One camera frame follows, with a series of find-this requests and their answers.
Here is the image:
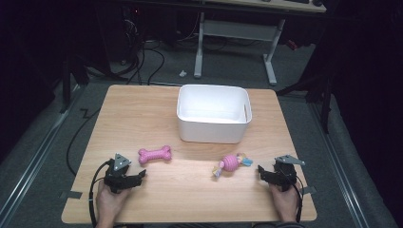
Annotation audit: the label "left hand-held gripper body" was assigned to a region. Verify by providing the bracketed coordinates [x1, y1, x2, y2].
[104, 153, 134, 194]

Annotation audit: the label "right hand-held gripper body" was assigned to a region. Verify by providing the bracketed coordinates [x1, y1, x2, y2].
[271, 154, 306, 192]

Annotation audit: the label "pink bone toy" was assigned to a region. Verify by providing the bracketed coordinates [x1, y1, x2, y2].
[138, 144, 173, 165]

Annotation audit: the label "pink ball rope toy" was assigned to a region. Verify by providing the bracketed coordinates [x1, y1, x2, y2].
[211, 152, 254, 178]

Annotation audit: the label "white plastic bin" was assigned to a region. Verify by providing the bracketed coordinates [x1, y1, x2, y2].
[176, 84, 253, 144]

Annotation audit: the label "person's left hand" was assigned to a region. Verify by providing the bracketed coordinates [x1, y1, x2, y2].
[95, 181, 130, 226]

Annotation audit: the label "person's right hand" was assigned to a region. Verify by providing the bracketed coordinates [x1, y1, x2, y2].
[269, 181, 302, 222]

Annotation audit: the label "dark metal stand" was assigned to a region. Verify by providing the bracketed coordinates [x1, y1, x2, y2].
[275, 70, 335, 134]
[59, 51, 90, 114]

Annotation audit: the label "desk with white legs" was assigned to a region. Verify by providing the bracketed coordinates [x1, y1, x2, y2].
[193, 0, 327, 86]

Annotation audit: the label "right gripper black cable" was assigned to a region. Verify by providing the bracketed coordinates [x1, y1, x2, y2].
[290, 177, 305, 223]

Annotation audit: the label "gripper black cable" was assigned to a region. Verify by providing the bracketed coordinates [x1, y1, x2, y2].
[87, 160, 114, 228]
[290, 177, 305, 223]

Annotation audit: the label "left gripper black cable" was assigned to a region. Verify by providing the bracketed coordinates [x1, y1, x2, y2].
[87, 160, 114, 228]

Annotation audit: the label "metal floor rail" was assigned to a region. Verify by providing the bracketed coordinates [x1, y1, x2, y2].
[0, 85, 84, 224]
[308, 101, 371, 228]

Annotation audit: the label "black floor cable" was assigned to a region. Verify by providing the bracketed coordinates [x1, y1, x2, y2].
[66, 107, 102, 177]

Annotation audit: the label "bundle of black cables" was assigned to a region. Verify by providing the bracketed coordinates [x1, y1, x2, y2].
[118, 6, 166, 86]

